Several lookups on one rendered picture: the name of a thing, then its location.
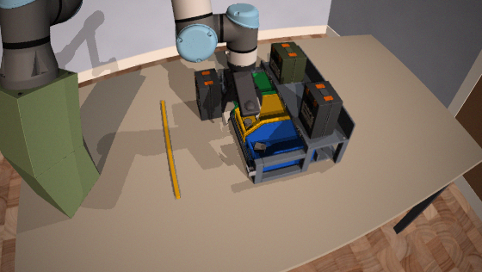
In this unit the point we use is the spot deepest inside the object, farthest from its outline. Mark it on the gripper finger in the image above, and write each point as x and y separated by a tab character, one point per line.
227	105
260	100

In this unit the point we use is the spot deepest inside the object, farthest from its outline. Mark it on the yellow bar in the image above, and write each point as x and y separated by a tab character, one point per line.
169	152

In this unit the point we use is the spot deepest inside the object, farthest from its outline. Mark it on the green open bin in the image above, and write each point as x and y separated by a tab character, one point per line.
263	83

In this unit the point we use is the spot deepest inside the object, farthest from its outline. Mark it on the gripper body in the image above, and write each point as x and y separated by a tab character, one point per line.
228	77

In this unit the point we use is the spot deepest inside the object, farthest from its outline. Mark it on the yellow bin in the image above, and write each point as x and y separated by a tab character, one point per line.
272	107

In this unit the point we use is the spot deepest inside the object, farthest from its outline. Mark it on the grey bin rack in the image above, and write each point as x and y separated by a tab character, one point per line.
293	93

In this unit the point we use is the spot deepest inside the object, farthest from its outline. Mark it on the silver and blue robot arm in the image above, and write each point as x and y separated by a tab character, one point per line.
27	49

